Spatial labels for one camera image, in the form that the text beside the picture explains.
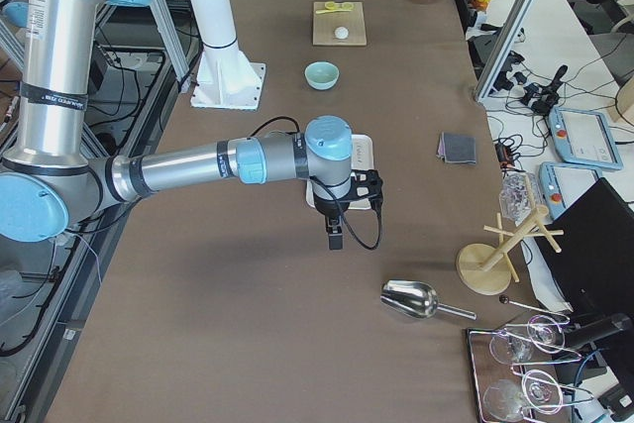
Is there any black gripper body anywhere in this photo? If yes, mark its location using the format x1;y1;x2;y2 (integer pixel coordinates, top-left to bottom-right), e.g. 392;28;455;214
312;184;358;218

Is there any white steamed bun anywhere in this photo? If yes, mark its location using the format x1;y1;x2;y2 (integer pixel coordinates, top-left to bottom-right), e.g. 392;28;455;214
334;26;349;40

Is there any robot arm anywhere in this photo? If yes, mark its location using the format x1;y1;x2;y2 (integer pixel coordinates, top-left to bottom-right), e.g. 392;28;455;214
1;0;358;250

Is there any light green bowl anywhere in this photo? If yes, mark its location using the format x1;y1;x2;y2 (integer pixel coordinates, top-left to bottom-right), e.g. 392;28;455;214
304;61;340;91

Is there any cream rabbit tray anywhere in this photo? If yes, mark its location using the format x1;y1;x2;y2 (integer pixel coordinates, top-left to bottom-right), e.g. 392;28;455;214
305;134;374;210

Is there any metal scoop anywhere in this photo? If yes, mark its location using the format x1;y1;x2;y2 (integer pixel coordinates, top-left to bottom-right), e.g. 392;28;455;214
380;279;477;320

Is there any folded grey cloth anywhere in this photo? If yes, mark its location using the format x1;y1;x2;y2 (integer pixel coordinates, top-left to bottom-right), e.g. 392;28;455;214
437;132;476;164

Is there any wooden cup tree stand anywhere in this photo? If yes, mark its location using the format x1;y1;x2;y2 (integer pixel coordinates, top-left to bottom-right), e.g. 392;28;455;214
456;174;564;295

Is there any wooden cutting board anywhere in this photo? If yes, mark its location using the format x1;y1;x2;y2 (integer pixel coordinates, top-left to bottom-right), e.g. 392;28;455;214
312;1;367;47

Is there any yellow plastic knife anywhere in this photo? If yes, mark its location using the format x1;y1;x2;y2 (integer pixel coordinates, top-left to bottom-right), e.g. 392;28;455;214
315;8;345;15

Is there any mirror tray with glass rack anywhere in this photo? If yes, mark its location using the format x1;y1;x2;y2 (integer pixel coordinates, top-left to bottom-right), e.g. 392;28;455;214
466;314;593;422

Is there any lower teach pendant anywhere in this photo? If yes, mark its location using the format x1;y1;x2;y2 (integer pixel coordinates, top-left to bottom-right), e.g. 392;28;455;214
539;161;602;219

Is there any teach pendant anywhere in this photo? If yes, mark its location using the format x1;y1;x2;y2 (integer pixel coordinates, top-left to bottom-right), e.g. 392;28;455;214
539;161;602;219
548;106;623;170

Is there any upper teach pendant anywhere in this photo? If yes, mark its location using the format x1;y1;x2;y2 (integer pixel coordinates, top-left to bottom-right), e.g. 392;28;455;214
548;106;623;170

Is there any black monitor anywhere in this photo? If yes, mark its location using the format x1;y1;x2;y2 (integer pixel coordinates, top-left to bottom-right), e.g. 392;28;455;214
536;178;633;316

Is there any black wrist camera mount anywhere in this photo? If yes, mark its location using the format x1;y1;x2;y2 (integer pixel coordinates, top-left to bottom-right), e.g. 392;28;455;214
350;169;383;210

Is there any aluminium frame post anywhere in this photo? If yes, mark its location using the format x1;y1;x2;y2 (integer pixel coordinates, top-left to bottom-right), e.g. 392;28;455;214
474;0;534;103

